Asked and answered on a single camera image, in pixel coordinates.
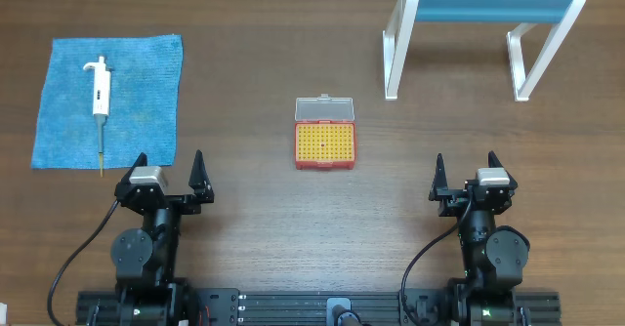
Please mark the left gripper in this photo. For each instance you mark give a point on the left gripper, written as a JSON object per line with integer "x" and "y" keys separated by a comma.
{"x": 146, "y": 198}

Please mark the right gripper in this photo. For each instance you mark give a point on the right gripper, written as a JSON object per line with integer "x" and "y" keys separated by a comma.
{"x": 490, "y": 198}

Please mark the blue cloth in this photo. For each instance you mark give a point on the blue cloth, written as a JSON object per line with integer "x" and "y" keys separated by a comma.
{"x": 141, "y": 87}

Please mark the white pipette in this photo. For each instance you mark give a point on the white pipette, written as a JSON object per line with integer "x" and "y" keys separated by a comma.
{"x": 101, "y": 89}

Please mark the red and yellow tip box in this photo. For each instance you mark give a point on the red and yellow tip box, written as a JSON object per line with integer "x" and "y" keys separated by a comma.
{"x": 325, "y": 143}

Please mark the white and blue stand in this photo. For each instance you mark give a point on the white and blue stand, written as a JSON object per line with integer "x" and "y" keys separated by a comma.
{"x": 493, "y": 3}

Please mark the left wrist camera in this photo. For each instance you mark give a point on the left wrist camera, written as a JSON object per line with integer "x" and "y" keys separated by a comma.
{"x": 146, "y": 175}

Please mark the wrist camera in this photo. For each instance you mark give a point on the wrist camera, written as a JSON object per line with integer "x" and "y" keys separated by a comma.
{"x": 493, "y": 175}
{"x": 146, "y": 175}

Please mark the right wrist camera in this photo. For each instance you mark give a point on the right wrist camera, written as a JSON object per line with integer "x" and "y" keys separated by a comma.
{"x": 493, "y": 175}

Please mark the mounting rail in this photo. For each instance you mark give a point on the mounting rail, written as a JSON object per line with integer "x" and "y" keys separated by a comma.
{"x": 293, "y": 309}

